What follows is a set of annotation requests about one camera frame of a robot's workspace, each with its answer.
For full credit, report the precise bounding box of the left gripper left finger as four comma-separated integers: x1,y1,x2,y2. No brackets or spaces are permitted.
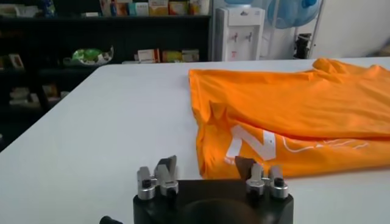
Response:
136,155,180,201

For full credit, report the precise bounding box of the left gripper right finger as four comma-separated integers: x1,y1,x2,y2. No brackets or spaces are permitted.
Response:
234,155,289,200

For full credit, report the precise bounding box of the orange t-shirt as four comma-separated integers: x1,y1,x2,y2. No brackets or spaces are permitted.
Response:
188,57,390,180

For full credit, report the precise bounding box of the white work table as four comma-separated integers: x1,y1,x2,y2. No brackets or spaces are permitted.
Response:
0,56,390,224

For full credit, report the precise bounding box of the white red medicine box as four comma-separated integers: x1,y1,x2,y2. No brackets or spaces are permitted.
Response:
134,48,161,64

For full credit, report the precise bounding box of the white water dispenser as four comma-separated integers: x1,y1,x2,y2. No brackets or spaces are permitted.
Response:
213,6,266,62

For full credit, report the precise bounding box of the bowl with green fruit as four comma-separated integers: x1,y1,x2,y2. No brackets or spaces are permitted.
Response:
63,45,115,67

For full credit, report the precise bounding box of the black shelving unit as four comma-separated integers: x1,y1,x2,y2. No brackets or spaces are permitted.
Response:
0,0,211,147

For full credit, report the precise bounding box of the white metal jug rack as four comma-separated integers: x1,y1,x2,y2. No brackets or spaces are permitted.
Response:
264,0,325,60

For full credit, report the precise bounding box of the blue water jug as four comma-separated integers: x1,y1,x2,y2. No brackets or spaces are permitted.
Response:
267,0,319,30

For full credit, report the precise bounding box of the yellow white medicine box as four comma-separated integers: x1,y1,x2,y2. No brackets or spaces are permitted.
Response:
148,0,169,16

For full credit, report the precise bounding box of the orange white medicine box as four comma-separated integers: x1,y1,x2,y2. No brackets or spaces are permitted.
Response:
168,0,189,16

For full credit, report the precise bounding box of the upright blue water bottle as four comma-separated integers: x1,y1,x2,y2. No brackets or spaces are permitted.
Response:
224,0,254,9

